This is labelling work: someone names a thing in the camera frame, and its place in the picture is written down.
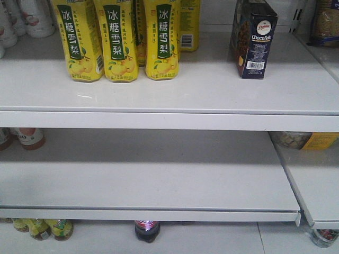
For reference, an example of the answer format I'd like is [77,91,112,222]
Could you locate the dark blue Chocofella cookie box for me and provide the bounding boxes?
[229,0,278,79]

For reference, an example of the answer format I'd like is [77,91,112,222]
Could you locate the white store shelving unit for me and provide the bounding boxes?
[1,1,338,229]

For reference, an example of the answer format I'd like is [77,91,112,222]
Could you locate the dark cola bottle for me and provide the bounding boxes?
[135,220,160,243]

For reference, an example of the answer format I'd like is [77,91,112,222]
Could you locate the yellow pear drink bottle right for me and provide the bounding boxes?
[144,1,181,80]

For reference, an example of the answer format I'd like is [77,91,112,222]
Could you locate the yellow pear drink bottle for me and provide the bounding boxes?
[94,0,139,83]
[180,0,201,52]
[51,1,104,83]
[144,1,181,80]

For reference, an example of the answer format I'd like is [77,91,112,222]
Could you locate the yellow pear drink bottle rear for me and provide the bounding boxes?
[180,0,201,52]

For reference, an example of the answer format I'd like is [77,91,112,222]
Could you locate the yellow pear drink bottle middle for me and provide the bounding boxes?
[94,0,139,83]

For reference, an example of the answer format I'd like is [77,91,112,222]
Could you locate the yellow pear drink bottle left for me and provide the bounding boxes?
[51,1,104,83]

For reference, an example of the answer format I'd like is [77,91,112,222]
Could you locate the green tea bottle right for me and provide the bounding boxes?
[44,219,74,241]

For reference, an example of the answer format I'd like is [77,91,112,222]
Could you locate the green tea bottle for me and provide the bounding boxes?
[12,218,51,241]
[44,219,74,241]

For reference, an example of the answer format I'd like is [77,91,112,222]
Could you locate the yellow box lower shelf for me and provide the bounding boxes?
[301,132,338,150]

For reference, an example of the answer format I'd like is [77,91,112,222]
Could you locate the green tea bottle left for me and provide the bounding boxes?
[12,218,51,241]

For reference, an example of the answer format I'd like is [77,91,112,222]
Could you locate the white pink yogurt bottle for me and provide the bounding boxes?
[18,0,55,38]

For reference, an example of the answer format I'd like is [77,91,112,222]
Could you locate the round cracker package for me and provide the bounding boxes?
[308,0,338,48]

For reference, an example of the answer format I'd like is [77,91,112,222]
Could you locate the can under right shelf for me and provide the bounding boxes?
[310,229,338,248]

